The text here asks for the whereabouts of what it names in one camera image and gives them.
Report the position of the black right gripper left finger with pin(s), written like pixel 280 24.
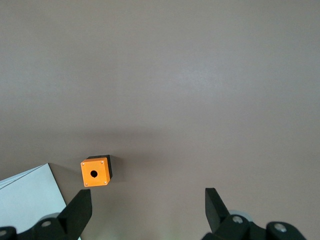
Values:
pixel 75 215

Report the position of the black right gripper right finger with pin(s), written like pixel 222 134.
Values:
pixel 215 215

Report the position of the white drawer cabinet shell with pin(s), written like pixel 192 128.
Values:
pixel 25 197

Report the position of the orange push-button enclosure box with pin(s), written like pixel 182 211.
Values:
pixel 96 175

